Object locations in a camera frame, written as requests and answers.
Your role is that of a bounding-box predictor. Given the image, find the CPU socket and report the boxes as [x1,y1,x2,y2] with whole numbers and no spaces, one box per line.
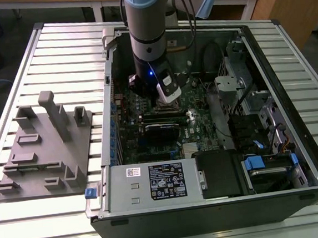
[152,94,183,115]

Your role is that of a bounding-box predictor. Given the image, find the black RAM slot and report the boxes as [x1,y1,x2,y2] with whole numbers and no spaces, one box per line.
[143,114,190,124]

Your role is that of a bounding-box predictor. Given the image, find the black graphics card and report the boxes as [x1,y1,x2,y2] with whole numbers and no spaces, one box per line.
[144,120,182,146]

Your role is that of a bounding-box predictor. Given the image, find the green motherboard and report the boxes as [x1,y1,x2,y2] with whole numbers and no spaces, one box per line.
[110,69,229,166]

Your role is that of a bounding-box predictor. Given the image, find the silver finned chipset heatsink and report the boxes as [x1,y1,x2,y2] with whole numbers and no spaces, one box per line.
[182,142,201,154]

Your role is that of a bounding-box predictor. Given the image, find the metal drive cage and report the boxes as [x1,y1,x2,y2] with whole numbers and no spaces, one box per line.
[210,39,264,117]

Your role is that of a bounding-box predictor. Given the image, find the grey plastic parts rack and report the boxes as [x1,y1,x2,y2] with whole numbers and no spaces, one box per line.
[0,87,100,201]

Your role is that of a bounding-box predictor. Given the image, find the silver power supply unit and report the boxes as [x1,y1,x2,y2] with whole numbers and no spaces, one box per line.
[100,156,209,215]

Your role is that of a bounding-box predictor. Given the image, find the blue case latch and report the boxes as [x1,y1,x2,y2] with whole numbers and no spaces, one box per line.
[84,187,98,200]

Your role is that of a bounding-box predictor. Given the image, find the hard disk in blue carrier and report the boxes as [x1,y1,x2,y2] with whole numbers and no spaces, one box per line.
[240,151,302,195]

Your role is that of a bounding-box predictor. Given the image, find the black open PC case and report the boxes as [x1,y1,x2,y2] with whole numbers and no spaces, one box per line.
[69,9,318,238]

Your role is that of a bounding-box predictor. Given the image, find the wooden cabinet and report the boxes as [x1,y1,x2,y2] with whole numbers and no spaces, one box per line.
[248,0,318,54]

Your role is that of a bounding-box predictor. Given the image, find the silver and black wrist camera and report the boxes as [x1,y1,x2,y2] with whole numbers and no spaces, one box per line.
[154,68,183,105]

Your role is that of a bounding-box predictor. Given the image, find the grey case handle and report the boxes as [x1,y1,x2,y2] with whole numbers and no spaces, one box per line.
[100,27,119,51]

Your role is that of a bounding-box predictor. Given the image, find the thick black looped cable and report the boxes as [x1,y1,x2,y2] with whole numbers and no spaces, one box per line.
[200,39,228,75]

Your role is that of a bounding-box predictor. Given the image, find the black curved drive cable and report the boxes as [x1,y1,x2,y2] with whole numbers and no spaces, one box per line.
[230,84,256,119]

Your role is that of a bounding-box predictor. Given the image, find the black plastic bracket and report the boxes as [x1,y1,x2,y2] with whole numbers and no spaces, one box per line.
[226,112,265,151]

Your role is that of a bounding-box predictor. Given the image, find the black cable with plug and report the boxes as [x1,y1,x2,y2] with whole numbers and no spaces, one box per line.
[267,121,289,154]

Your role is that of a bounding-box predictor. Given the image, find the coloured power wires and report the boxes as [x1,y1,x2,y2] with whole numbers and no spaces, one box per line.
[279,138,294,153]

